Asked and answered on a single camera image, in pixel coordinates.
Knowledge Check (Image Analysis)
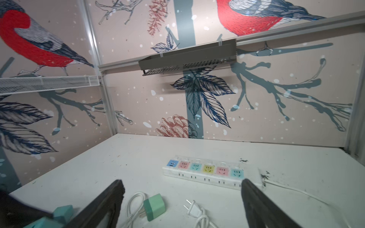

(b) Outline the white hub cable with plug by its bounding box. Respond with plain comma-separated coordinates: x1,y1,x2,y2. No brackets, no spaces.
183,199,220,228

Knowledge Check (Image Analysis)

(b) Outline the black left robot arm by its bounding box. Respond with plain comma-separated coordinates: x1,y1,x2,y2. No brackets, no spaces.
1,190,53,228

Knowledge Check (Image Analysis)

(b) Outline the teal plug adapter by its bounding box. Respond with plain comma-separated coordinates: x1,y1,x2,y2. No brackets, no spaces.
53,205,74,225
23,217,64,228

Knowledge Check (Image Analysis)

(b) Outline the black hanging wire basket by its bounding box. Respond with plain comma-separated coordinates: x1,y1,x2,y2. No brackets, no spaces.
138,39,237,76

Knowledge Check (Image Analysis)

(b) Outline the white power strip cable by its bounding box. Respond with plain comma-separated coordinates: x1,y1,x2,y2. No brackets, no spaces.
260,179,354,228

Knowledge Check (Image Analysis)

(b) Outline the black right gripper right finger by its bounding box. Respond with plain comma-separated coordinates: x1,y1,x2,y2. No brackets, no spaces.
241,179,300,228

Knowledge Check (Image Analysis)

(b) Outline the green plug adapter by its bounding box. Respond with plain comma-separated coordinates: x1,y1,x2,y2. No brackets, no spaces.
143,194,166,221

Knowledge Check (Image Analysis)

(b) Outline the white blue hub cable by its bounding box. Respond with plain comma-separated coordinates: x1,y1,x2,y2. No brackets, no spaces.
121,191,148,228

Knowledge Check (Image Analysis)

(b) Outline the white wire mesh shelf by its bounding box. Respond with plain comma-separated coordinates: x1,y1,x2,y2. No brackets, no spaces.
1,76,100,95

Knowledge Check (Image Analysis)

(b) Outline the white multicolour power strip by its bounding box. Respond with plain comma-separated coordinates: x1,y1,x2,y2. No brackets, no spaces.
162,156,263,190

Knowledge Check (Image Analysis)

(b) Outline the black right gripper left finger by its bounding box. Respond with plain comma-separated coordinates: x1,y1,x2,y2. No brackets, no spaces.
65,180,125,228

